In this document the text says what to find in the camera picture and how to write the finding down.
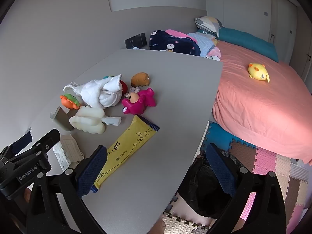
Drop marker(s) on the pink plastic toy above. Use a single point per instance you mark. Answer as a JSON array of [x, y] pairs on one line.
[[143, 102]]

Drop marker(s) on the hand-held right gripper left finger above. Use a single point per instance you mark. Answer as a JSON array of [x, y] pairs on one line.
[[91, 173]]

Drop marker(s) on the navy printed blanket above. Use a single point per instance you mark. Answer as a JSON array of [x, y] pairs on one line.
[[180, 43]]

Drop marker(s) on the yellow snack packet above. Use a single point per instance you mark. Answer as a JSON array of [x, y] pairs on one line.
[[126, 148]]

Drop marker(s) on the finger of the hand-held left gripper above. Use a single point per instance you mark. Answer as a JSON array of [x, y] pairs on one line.
[[22, 140], [48, 139]]

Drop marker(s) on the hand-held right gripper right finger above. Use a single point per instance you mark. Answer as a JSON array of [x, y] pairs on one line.
[[219, 170]]

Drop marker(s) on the plaid patchwork pillow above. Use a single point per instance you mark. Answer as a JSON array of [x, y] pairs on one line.
[[207, 24]]

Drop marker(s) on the light blue blanket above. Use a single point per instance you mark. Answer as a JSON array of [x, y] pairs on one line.
[[204, 42]]

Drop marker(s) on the white paper packet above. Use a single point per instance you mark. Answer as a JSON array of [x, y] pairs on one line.
[[68, 148]]

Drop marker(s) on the grey phone stand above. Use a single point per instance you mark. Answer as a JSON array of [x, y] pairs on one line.
[[61, 119]]

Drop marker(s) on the white and blue cloth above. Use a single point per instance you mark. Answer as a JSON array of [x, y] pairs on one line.
[[139, 48]]

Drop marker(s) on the white wardrobe door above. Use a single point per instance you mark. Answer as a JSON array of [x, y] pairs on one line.
[[282, 17]]

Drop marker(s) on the pink and white cloth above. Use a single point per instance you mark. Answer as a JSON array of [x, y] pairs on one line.
[[214, 52]]

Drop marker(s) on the brown plush toy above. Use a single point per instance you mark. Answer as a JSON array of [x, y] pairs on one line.
[[140, 79]]

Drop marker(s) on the red round toy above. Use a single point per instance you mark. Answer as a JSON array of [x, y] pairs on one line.
[[124, 87]]

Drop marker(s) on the white quilted cloth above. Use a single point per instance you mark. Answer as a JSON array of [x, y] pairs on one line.
[[97, 95]]

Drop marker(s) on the teal pillow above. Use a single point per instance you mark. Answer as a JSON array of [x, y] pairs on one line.
[[243, 39]]

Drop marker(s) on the pink bed sheet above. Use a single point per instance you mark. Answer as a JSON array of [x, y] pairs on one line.
[[256, 107]]

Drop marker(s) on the pink fleece blanket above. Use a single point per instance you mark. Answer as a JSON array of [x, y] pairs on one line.
[[173, 33]]

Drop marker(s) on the orange and green plastic toy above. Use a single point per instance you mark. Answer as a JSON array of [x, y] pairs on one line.
[[68, 101]]

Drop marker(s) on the black wall panel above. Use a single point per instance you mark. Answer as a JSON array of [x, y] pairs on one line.
[[135, 40]]

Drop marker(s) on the colourful foam puzzle mat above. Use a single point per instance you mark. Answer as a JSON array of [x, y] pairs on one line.
[[268, 158]]

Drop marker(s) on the small white plastic piece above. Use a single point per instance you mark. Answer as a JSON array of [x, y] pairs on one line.
[[113, 121]]

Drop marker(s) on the black trash bag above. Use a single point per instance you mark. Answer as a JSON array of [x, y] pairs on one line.
[[204, 190]]

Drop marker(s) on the yellow plush duck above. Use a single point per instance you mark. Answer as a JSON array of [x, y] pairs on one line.
[[257, 72]]

